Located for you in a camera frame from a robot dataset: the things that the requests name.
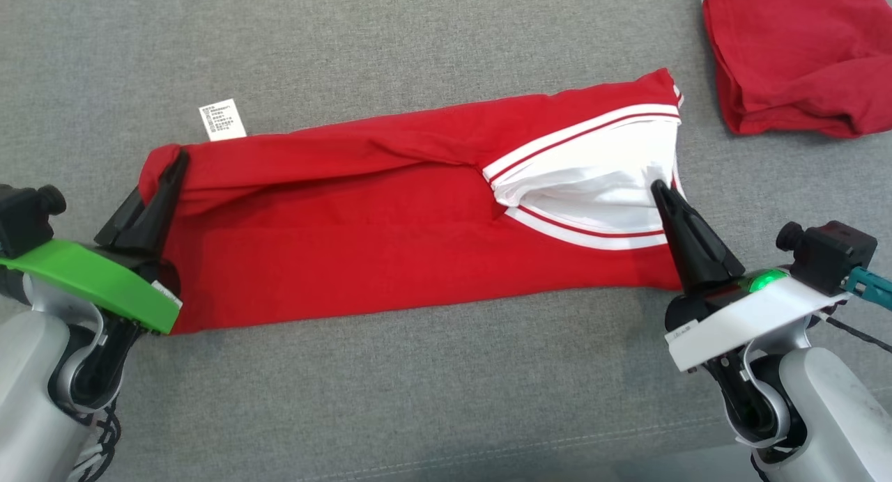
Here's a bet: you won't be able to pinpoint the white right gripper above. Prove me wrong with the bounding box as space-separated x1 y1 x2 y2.
650 179 851 373

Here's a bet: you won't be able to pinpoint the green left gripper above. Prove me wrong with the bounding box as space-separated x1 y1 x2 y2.
0 149 190 335

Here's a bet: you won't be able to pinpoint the red and white t-shirt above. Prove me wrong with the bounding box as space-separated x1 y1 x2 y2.
138 68 685 335

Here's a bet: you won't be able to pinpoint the red shorts with white stripe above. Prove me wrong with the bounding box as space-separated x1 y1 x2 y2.
699 0 892 139

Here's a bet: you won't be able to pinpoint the grey fabric sofa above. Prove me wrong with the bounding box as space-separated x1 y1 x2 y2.
0 0 892 482

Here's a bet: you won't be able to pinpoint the right cable with teal plug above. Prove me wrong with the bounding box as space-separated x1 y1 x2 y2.
821 266 892 354

